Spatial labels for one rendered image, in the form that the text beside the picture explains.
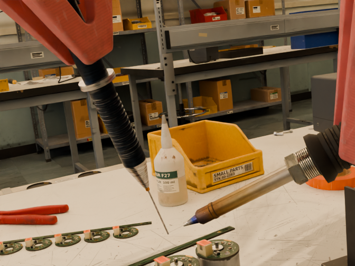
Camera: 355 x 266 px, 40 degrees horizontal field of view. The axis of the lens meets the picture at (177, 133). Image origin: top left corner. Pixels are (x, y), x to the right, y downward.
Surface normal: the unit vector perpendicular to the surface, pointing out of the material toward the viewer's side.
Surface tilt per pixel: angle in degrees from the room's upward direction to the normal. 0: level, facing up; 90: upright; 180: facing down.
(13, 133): 90
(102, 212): 0
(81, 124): 90
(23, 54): 90
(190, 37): 90
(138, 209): 0
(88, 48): 100
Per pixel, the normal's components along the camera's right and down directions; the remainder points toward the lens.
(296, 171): -0.20, 0.22
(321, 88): -0.95, 0.16
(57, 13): 0.76, 0.22
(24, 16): 0.69, 0.03
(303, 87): 0.44, 0.13
